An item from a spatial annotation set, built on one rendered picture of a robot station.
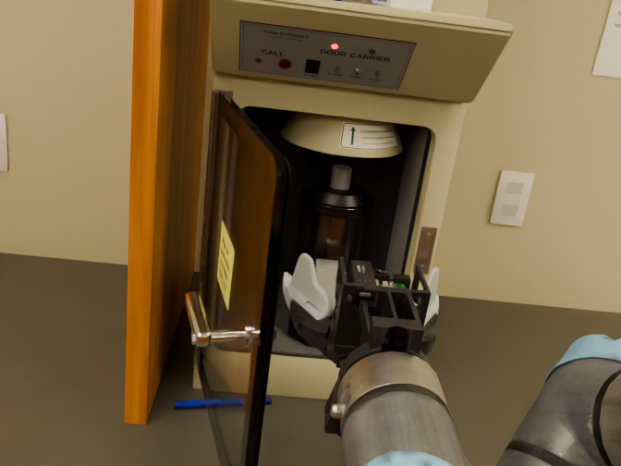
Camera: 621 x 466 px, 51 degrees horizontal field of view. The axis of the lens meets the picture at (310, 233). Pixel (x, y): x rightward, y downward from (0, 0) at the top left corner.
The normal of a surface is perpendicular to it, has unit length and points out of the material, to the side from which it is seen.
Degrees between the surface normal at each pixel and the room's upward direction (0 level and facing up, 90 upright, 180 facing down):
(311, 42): 135
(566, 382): 51
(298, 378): 90
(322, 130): 66
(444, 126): 90
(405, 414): 8
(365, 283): 1
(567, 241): 90
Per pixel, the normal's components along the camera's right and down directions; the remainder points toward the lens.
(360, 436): -0.80, -0.54
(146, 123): 0.04, 0.37
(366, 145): 0.33, -0.01
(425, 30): -0.07, 0.92
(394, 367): -0.01, -0.91
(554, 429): -0.46, -0.68
